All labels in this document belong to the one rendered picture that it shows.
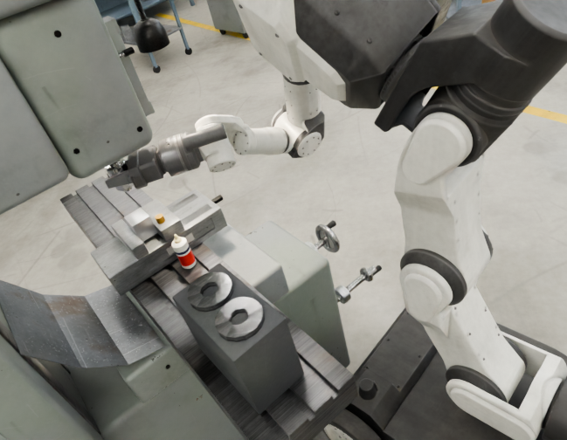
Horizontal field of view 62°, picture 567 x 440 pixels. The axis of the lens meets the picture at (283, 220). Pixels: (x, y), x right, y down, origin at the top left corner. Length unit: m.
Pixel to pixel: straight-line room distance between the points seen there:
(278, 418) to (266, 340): 0.18
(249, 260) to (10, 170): 0.68
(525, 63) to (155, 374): 1.05
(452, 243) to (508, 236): 1.67
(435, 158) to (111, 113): 0.61
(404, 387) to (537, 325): 1.01
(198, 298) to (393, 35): 0.57
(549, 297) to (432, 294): 1.41
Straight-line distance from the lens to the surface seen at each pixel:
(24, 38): 0.94
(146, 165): 1.10
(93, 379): 1.48
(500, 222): 2.66
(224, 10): 5.73
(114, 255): 1.35
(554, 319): 2.29
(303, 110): 1.20
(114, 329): 1.34
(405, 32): 0.77
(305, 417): 0.97
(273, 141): 1.21
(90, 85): 0.98
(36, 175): 0.98
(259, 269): 1.34
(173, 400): 1.41
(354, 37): 0.74
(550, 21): 0.68
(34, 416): 1.14
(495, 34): 0.70
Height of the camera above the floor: 1.78
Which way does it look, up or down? 39 degrees down
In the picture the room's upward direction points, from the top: 16 degrees counter-clockwise
